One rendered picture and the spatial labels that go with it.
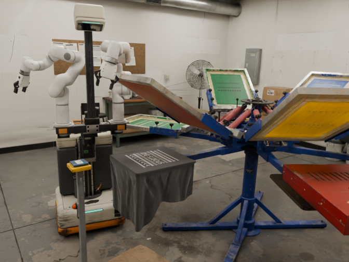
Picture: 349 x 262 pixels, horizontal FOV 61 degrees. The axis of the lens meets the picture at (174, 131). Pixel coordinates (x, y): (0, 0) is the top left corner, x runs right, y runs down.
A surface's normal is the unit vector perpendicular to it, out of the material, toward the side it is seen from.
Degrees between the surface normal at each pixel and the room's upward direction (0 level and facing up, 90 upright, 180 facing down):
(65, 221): 90
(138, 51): 90
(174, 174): 95
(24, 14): 90
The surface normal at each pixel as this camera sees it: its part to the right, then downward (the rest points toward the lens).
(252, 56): -0.82, 0.11
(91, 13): 0.36, -0.22
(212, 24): 0.57, 0.22
